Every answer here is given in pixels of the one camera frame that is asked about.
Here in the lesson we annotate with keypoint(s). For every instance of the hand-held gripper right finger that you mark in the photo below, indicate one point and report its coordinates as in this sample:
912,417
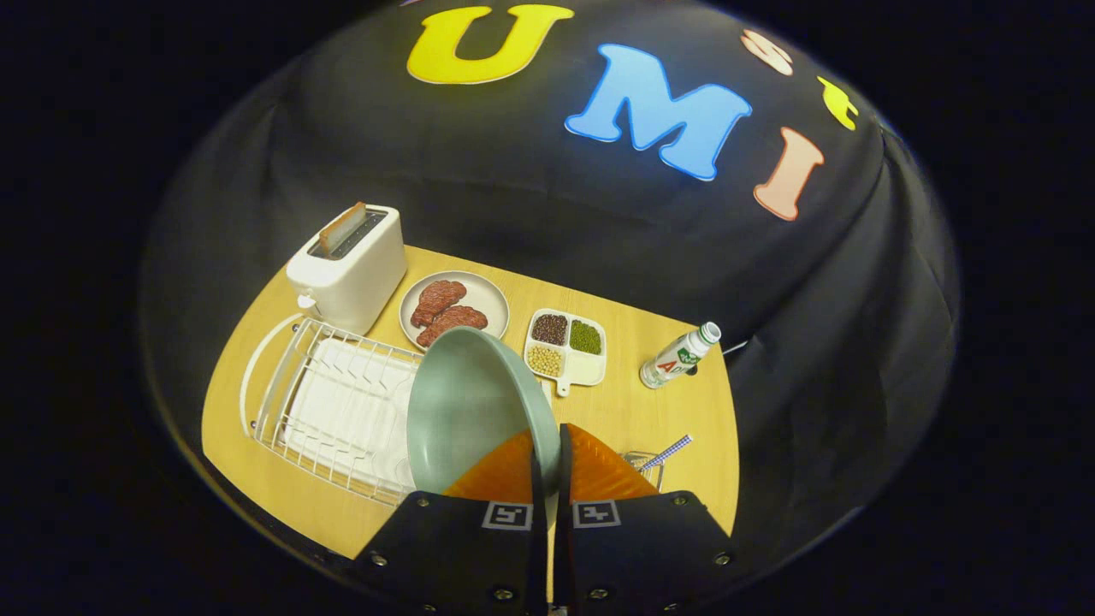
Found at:
633,556

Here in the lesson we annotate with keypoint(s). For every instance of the black backdrop cloth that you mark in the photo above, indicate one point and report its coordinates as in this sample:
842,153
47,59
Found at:
513,188

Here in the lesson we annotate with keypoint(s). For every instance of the white green drink bottle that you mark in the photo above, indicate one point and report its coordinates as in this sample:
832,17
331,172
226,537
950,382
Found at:
671,364

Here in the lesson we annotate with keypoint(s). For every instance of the brown meat piece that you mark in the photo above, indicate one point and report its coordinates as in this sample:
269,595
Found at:
458,321
438,299

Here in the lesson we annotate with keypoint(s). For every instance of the white compartment dish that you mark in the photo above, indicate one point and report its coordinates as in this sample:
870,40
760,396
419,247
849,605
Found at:
586,368

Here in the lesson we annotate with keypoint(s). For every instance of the dark red beans pile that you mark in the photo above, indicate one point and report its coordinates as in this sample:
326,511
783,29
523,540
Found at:
550,328

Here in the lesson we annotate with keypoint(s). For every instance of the white toaster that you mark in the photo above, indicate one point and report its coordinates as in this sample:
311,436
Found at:
359,282

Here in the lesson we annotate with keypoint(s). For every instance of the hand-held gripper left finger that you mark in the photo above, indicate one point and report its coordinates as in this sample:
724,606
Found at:
479,556

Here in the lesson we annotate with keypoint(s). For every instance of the pale green plate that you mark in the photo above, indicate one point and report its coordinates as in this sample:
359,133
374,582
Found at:
470,411

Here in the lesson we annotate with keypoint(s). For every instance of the yellow soybeans pile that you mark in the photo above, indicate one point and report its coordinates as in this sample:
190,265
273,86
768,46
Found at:
545,361

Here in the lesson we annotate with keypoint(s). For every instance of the green beans pile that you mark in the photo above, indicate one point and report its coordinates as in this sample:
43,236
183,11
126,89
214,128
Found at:
585,337

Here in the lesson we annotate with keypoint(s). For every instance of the toast slice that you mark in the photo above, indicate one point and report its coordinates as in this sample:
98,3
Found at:
342,227

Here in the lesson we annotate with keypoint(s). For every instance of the beige round plate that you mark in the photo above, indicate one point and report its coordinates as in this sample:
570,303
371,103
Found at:
488,295

